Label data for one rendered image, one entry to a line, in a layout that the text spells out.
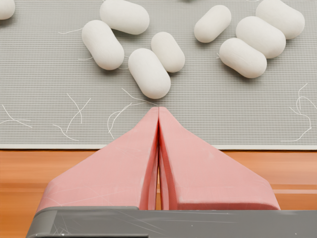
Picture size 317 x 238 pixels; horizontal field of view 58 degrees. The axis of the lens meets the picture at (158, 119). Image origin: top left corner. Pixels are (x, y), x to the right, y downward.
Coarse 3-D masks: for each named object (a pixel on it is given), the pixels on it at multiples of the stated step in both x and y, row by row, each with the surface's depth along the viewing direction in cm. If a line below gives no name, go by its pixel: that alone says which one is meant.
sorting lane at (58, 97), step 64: (64, 0) 22; (128, 0) 22; (192, 0) 22; (256, 0) 22; (0, 64) 21; (64, 64) 21; (192, 64) 21; (0, 128) 20; (64, 128) 20; (128, 128) 20; (192, 128) 20; (256, 128) 20
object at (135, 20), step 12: (108, 0) 20; (120, 0) 20; (108, 12) 20; (120, 12) 20; (132, 12) 20; (144, 12) 20; (108, 24) 20; (120, 24) 20; (132, 24) 20; (144, 24) 20
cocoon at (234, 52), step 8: (232, 40) 19; (240, 40) 19; (224, 48) 20; (232, 48) 19; (240, 48) 19; (248, 48) 19; (224, 56) 20; (232, 56) 19; (240, 56) 19; (248, 56) 19; (256, 56) 19; (264, 56) 19; (232, 64) 20; (240, 64) 19; (248, 64) 19; (256, 64) 19; (264, 64) 19; (240, 72) 20; (248, 72) 19; (256, 72) 19
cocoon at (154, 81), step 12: (144, 48) 20; (132, 60) 19; (144, 60) 19; (156, 60) 19; (132, 72) 19; (144, 72) 19; (156, 72) 19; (144, 84) 19; (156, 84) 18; (168, 84) 19; (156, 96) 19
